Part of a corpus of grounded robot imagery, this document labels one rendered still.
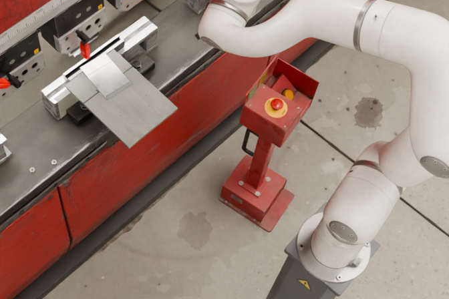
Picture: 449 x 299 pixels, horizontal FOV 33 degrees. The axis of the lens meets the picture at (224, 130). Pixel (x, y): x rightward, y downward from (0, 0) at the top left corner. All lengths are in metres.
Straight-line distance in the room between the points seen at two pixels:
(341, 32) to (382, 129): 2.12
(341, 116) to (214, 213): 0.73
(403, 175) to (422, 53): 0.32
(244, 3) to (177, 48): 1.04
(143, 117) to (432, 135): 1.03
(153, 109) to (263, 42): 0.84
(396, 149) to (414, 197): 1.82
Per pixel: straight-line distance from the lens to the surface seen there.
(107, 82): 2.11
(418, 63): 1.18
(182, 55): 2.31
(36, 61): 1.88
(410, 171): 1.41
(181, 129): 2.62
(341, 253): 1.82
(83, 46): 1.92
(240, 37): 1.28
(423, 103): 1.22
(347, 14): 1.22
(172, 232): 2.98
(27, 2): 1.72
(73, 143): 2.16
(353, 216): 1.53
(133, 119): 2.05
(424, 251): 3.15
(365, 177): 1.57
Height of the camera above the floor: 2.79
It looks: 61 degrees down
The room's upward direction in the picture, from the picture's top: 11 degrees clockwise
